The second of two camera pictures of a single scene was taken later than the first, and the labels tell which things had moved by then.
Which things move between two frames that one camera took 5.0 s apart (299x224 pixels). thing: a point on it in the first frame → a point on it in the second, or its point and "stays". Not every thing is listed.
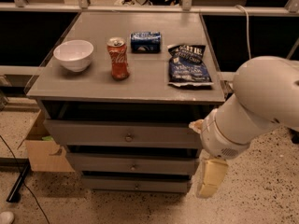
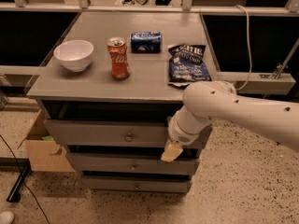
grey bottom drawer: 136,185 stays
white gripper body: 216,140 → 181,135
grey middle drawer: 133,161 stays
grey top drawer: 122,134 stays
